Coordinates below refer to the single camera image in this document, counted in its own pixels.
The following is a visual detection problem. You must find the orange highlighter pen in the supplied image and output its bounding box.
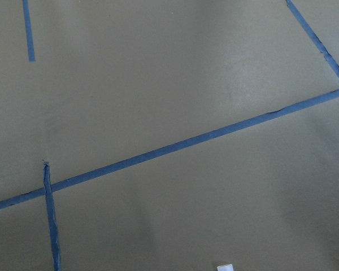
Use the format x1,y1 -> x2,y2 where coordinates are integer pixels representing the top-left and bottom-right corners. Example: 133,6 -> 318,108
217,264 -> 234,271

